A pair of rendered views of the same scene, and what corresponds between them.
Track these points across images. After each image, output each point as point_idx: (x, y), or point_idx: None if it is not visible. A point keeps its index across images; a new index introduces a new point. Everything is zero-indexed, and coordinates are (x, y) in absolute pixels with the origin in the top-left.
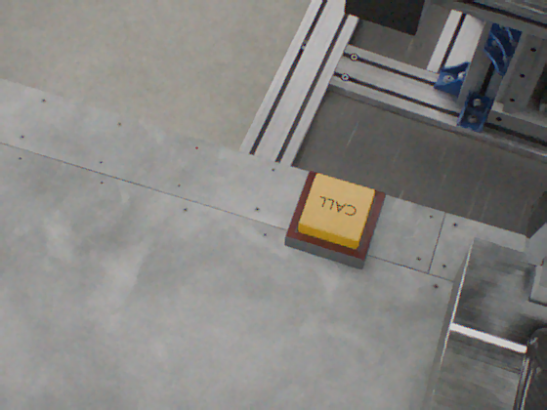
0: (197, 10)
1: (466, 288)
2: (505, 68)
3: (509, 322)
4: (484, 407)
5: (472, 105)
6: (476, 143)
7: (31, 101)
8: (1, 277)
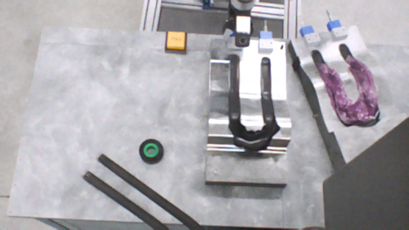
0: None
1: (212, 50)
2: None
3: (223, 56)
4: (222, 76)
5: (205, 2)
6: (209, 13)
7: (87, 31)
8: (95, 78)
